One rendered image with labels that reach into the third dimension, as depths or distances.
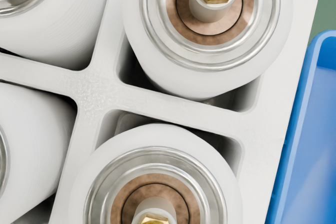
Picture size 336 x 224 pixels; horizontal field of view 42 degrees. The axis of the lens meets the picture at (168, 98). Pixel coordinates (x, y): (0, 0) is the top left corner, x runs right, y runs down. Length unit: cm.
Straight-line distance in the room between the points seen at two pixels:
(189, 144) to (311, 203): 30
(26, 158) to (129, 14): 10
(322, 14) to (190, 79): 31
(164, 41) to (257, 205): 14
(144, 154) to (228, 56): 7
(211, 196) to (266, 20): 10
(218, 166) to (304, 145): 27
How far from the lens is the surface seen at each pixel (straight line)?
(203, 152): 24
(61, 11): 25
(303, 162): 51
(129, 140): 24
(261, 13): 24
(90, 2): 28
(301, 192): 51
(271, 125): 31
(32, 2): 25
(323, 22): 53
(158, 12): 24
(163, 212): 21
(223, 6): 21
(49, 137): 29
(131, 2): 24
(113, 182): 24
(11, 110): 25
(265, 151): 31
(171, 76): 24
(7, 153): 25
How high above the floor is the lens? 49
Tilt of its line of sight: 88 degrees down
